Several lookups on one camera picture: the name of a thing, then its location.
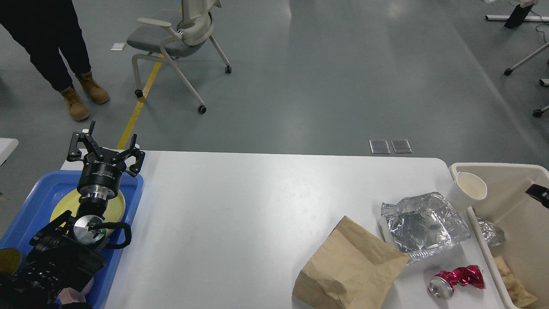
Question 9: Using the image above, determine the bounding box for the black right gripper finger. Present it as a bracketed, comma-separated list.
[525, 184, 549, 209]

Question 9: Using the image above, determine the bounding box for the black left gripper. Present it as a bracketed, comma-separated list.
[66, 121, 145, 200]

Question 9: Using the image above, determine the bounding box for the yellow plate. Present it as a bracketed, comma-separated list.
[50, 188, 125, 244]

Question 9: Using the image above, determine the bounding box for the white paper cup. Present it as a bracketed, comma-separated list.
[443, 172, 488, 211]

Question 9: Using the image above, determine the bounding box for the brown paper ball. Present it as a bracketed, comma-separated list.
[494, 256, 538, 308]

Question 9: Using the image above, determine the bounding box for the aluminium foil tray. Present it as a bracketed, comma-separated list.
[378, 191, 471, 265]

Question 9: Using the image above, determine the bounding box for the dark green mug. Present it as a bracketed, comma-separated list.
[0, 248, 23, 276]

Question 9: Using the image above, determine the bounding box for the crushed red soda can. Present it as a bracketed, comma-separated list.
[427, 264, 486, 300]

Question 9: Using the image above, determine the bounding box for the pink mug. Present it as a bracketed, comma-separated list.
[57, 278, 95, 305]

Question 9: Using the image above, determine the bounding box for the brown paper bag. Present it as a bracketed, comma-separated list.
[292, 216, 409, 309]

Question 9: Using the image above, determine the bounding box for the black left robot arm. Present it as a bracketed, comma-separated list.
[1, 121, 145, 309]

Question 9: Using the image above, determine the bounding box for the beige plastic bin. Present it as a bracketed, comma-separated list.
[449, 163, 549, 309]

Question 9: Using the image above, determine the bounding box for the foil piece in bin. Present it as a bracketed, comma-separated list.
[476, 217, 506, 248]

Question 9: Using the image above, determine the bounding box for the white chair base with casters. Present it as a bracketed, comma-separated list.
[504, 43, 549, 118]

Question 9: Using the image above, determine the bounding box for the person in black trousers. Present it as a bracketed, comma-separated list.
[1, 0, 110, 121]

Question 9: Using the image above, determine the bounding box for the metal floor socket plate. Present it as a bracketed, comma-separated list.
[391, 139, 413, 153]
[369, 139, 391, 154]

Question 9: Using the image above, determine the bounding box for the grey office chair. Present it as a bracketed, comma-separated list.
[126, 0, 232, 114]

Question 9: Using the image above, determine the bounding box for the white stand with black bag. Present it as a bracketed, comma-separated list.
[484, 0, 549, 29]

